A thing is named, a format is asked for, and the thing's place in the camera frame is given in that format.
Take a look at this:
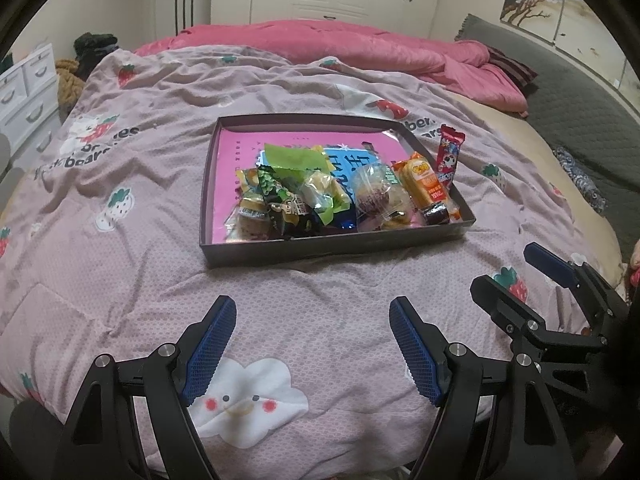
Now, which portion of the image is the clear biscuit pack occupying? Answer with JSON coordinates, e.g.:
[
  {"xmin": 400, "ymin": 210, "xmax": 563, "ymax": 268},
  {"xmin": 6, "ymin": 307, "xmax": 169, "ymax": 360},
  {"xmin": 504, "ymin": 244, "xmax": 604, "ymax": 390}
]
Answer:
[{"xmin": 381, "ymin": 185, "xmax": 414, "ymax": 230}]

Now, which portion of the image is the red long snack pack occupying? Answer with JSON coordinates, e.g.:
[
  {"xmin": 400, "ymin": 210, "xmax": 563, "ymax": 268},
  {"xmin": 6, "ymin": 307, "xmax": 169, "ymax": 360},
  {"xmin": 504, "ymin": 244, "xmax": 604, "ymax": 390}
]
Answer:
[{"xmin": 435, "ymin": 125, "xmax": 465, "ymax": 190}]

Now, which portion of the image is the green snack pack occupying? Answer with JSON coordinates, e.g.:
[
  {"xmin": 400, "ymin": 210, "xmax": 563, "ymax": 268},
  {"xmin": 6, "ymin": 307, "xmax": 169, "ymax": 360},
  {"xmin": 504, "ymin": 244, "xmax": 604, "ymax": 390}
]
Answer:
[{"xmin": 264, "ymin": 144, "xmax": 333, "ymax": 226}]

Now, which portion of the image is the dark clothes pile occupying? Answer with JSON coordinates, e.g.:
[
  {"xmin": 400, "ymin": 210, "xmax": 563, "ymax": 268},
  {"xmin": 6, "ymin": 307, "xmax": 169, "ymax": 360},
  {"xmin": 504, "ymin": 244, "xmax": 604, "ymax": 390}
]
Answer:
[{"xmin": 74, "ymin": 32, "xmax": 118, "ymax": 65}]

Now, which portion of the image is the grey padded headboard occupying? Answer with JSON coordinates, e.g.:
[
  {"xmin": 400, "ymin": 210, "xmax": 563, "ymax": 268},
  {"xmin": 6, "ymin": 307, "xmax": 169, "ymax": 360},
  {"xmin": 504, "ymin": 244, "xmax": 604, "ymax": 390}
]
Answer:
[{"xmin": 457, "ymin": 14, "xmax": 639, "ymax": 260}]

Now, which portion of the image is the white drawer cabinet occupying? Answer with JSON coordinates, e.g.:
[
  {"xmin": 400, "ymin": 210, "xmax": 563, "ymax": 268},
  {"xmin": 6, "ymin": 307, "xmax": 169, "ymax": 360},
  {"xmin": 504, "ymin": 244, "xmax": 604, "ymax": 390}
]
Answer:
[{"xmin": 1, "ymin": 44, "xmax": 58, "ymax": 159}]

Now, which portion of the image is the small clear cookie pack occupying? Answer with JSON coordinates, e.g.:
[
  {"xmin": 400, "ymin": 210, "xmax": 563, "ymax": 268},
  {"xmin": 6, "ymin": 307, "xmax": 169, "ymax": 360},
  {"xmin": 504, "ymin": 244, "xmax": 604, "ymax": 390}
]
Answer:
[{"xmin": 224, "ymin": 194, "xmax": 271, "ymax": 243}]

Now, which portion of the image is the dark shallow cardboard tray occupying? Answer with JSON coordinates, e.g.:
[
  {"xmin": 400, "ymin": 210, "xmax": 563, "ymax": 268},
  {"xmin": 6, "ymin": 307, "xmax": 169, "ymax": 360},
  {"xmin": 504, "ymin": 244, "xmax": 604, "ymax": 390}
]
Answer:
[{"xmin": 200, "ymin": 114, "xmax": 475, "ymax": 268}]

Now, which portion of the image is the clear candy pack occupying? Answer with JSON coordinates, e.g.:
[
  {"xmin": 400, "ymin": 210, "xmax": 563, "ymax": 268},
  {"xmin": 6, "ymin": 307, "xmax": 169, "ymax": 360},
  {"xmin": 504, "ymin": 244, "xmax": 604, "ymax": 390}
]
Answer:
[{"xmin": 350, "ymin": 164, "xmax": 399, "ymax": 231}]

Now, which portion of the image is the yellow pastry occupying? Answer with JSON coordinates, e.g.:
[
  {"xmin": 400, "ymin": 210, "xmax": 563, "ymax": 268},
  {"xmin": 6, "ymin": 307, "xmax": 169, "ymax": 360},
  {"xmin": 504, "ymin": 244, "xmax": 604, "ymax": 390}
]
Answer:
[{"xmin": 299, "ymin": 170, "xmax": 352, "ymax": 222}]

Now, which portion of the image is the pink strawberry print blanket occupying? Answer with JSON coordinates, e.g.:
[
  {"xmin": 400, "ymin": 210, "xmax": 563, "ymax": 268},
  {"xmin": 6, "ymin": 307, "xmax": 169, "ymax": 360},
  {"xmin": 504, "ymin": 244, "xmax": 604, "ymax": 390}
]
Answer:
[{"xmin": 0, "ymin": 44, "xmax": 624, "ymax": 476}]

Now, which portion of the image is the dark striped pillow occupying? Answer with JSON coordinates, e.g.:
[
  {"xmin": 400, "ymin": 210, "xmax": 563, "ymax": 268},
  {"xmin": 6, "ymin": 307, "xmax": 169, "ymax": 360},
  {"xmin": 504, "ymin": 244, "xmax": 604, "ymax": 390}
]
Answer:
[{"xmin": 487, "ymin": 47, "xmax": 538, "ymax": 91}]

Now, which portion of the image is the floral wall painting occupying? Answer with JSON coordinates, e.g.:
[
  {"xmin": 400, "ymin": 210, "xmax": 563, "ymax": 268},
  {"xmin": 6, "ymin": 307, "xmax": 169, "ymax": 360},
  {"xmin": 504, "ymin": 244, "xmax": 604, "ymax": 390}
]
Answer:
[{"xmin": 500, "ymin": 0, "xmax": 639, "ymax": 108}]

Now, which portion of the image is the orange rice cracker pack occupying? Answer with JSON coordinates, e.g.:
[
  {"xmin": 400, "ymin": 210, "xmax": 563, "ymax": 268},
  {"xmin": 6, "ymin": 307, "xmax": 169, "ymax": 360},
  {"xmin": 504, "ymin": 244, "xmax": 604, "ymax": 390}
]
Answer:
[{"xmin": 393, "ymin": 152, "xmax": 462, "ymax": 223}]

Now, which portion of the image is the pink quilt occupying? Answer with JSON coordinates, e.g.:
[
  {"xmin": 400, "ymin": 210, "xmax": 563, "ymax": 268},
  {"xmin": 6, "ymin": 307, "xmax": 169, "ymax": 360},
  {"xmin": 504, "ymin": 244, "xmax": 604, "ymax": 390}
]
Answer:
[{"xmin": 136, "ymin": 20, "xmax": 528, "ymax": 114}]

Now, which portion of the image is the pink blue children's book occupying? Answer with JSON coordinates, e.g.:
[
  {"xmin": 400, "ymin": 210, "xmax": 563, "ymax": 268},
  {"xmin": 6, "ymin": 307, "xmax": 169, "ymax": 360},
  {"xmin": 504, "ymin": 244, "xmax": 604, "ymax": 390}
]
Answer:
[{"xmin": 203, "ymin": 127, "xmax": 408, "ymax": 244}]

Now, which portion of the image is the blue Oreo pack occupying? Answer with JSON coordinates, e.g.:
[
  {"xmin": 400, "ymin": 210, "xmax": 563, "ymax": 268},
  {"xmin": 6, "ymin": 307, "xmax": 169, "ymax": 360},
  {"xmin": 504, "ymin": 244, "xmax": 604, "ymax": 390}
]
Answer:
[{"xmin": 312, "ymin": 144, "xmax": 381, "ymax": 231}]

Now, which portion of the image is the dark round snack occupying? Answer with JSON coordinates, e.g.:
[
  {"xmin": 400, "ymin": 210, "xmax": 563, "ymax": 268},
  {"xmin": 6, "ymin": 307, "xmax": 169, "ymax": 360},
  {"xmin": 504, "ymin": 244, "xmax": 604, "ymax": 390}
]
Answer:
[{"xmin": 421, "ymin": 202, "xmax": 450, "ymax": 226}]

